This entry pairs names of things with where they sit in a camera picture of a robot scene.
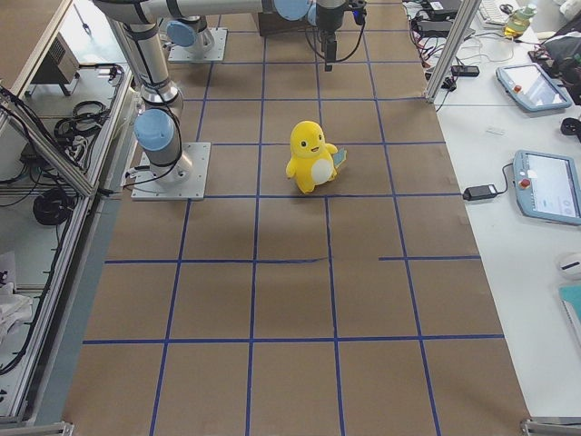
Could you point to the black power adapter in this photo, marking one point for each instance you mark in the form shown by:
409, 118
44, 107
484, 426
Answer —
480, 192

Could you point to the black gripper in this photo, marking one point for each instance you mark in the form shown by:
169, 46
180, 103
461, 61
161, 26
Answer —
328, 23

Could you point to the aluminium frame post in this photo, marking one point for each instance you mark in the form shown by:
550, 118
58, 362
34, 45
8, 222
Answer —
465, 15

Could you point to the teach pendant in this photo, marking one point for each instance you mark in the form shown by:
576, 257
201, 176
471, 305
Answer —
532, 88
547, 187

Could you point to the yellow plush dinosaur toy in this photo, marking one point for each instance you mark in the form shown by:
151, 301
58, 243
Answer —
313, 161

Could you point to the far teach pendant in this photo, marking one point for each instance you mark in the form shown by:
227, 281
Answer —
532, 88

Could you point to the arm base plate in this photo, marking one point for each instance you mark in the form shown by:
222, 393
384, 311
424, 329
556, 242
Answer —
179, 55
187, 180

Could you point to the yellow liquid bottle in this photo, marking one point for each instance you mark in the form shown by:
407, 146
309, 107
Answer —
519, 21

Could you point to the grey control box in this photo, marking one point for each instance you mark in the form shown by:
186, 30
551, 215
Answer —
59, 67

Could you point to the dark wooden drawer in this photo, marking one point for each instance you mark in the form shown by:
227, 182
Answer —
273, 24

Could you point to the near teach pendant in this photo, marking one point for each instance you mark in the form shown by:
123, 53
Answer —
547, 187

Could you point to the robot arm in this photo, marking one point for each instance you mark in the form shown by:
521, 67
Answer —
157, 129
191, 33

